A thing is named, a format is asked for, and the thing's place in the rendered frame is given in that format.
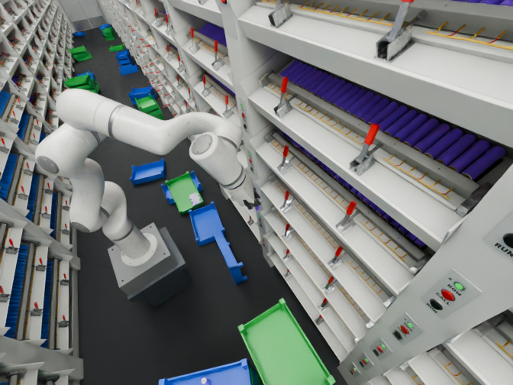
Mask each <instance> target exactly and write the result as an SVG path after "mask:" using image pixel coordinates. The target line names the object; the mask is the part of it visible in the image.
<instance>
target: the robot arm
mask: <svg viewBox="0 0 513 385"><path fill-rule="evenodd" d="M56 112H57V114H58V115H59V117H60V119H61V120H62V121H64V122H65V123H64V124H63V125H62V126H60V127H59V128H58V129H56V130H55V131H54V132H53V133H52V134H50V135H49V136H48V137H46V138H45V139H44V140H43V141H41V142H40V143H39V145H38V146H37V149H36V151H35V158H36V161H37V163H38V165H39V166H40V167H41V168H42V169H43V170H45V171H47V172H48V173H51V174H53V175H55V176H61V177H65V178H69V179H70V182H71V183H72V185H73V197H72V200H71V204H70V208H69V220H70V222H71V223H72V225H73V226H74V227H75V228H76V229H78V230H79V231H82V232H86V233H90V232H94V231H97V230H99V229H100V227H102V231H103V233H104V234H105V236H106V237H107V238H109V239H110V240H111V241H112V242H113V243H114V244H116V245H117V246H118V247H119V248H120V249H121V250H122V252H121V259H122V260H123V262H124V263H125V264H127V265H128V266H132V267H135V266H138V265H141V264H144V263H145V262H147V261H148V260H149V259H150V258H151V257H152V256H153V255H154V254H155V252H156V249H157V245H158V242H157V239H156V238H155V237H154V235H152V234H148V233H144V234H143V233H142V232H141V231H140V230H139V229H138V228H137V227H136V225H135V224H134V223H133V222H132V221H131V220H130V219H129V218H128V216H127V201H126V196H125V194H124V191H123V189H122V188H121V187H120V186H119V185H117V184H116V183H113V182H109V181H105V178H104V174H103V171H102V168H101V166H100V165H99V164H98V163H97V162H95V161H94V160H91V159H89V158H87V156H88V155H90V153H91V152H93V151H94V149H96V148H97V146H99V145H100V143H101V142H103V140H104V139H105V138H106V137H107V136H108V137H110V138H114V139H115V140H118V141H121V142H124V143H126V144H129V145H132V146H135V147H138V148H140V149H142V150H146V151H148V152H151V153H153V154H157V155H166V154H168V153H169V152H170V151H171V150H172V149H173V148H174V147H175V146H176V145H177V144H179V143H180V142H181V141H182V140H184V139H185V138H187V137H189V136H191V135H194V134H200V135H199V136H198V137H197V138H196V139H195V140H194V141H193V142H192V144H191V146H190V148H189V155H190V157H191V158H192V159H193V160H194V161H195V162H196V163H197V164H198V165H199V166H200V167H201V168H203V169H204V170H205V171H206V172H207V173H208V174H209V175H210V176H212V177H213V178H214V179H215V180H216V181H217V182H218V183H220V184H221V185H222V186H223V187H224V188H225V189H228V192H229V193H230V194H231V196H232V197H233V198H234V200H235V201H236V202H237V203H238V204H239V205H240V206H242V207H243V206H244V203H245V205H246V206H247V208H248V209H249V210H251V209H253V207H257V206H258V205H261V202H260V201H259V200H258V198H260V195H259V194H258V193H257V192H256V190H255V189H254V188H253V181H252V179H251V177H250V175H249V174H248V173H247V172H246V171H245V169H244V166H243V165H242V164H241V163H240V162H239V161H238V159H237V149H238V148H239V145H240V142H241V140H242V137H243V132H242V130H241V128H240V127H239V126H238V125H236V124H235V123H233V122H231V121H228V120H227V119H224V118H221V117H218V116H216V115H212V114H209V113H205V112H191V113H187V114H184V115H180V116H178V117H176V118H173V119H170V120H167V121H164V120H160V119H158V118H154V117H153V116H150V115H148V114H145V113H143V112H140V111H138V110H136V109H134V108H131V107H128V106H126V105H123V104H121V103H119V102H116V101H113V100H111V99H108V98H105V97H104V96H101V95H98V94H96V93H94V92H90V91H87V90H84V89H68V90H66V91H64V92H62V93H61V94H60V95H59V97H58V99H57V101H56Z"/></svg>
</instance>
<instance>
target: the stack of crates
mask: <svg viewBox="0 0 513 385"><path fill-rule="evenodd" d="M238 329H239V331H240V333H241V336H242V338H243V340H244V342H245V344H246V346H247V349H248V351H249V352H250V356H251V357H252V359H253V362H254V364H255V366H256V368H257V370H258V373H259V375H260V377H261V379H262V381H263V384H264V385H332V384H333V383H335V379H334V378H333V377H332V375H330V374H329V372H328V370H327V368H326V367H325V366H324V364H323V362H322V361H321V359H320V358H319V356H318V354H317V353H316V351H315V350H314V348H313V347H312V345H311V343H310V341H309V340H308V339H307V337H306V335H305V333H304V332H303V331H302V329H301V327H300V326H299V324H298V323H297V321H296V320H295V318H294V316H293V315H292V313H291V312H290V310H289V308H288V306H287V305H286V302H285V300H284V299H283V298H281V299H280V300H279V303H277V304H276V305H274V306H273V307H272V308H270V309H268V310H266V311H265V312H264V313H262V314H261V315H258V316H257V317H256V318H255V319H253V320H251V321H250V322H248V323H247V324H245V325H243V324H241V325H239V326H238Z"/></svg>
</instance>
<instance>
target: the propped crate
mask: <svg viewBox="0 0 513 385"><path fill-rule="evenodd" d="M165 182H166V184H167V187H168V189H169V191H170V193H171V195H172V197H173V200H174V202H175V204H176V206H177V208H178V210H179V213H180V214H181V215H184V214H186V213H187V212H189V210H190V209H191V210H193V209H197V208H198V207H200V206H202V205H204V201H203V199H202V197H201V196H200V194H199V192H198V190H197V188H196V186H195V184H194V182H193V180H192V178H191V176H190V174H189V172H188V171H187V172H186V174H184V175H182V176H179V177H177V178H175V179H173V180H170V181H168V180H166V181H165ZM193 193H196V194H198V196H199V197H200V201H201V203H199V204H198V205H195V206H193V204H192V202H191V200H190V198H189V197H190V195H192V194H193Z"/></svg>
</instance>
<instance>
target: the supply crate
mask: <svg viewBox="0 0 513 385"><path fill-rule="evenodd" d="M203 377H206V378H208V379H209V380H210V381H211V385H253V383H252V377H251V372H250V362H249V361H248V360H247V359H246V358H245V359H242V360H241V361H238V362H234V363H231V364H226V365H221V366H218V367H213V368H209V369H206V370H200V371H197V372H194V373H190V374H184V375H181V376H178V377H172V378H169V379H165V378H164V379H161V380H159V385H204V384H202V378H203Z"/></svg>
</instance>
